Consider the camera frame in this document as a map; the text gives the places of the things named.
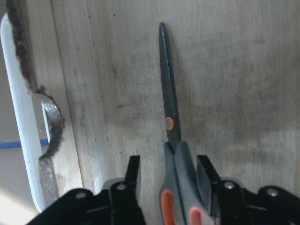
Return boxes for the grey orange scissors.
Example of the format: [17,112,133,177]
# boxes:
[159,22,214,225]

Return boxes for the wooden drawer with white handle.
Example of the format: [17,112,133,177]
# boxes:
[0,0,300,223]

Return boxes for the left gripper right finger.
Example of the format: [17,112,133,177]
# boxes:
[196,155,300,225]

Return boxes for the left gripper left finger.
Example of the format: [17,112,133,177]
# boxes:
[29,155,145,225]

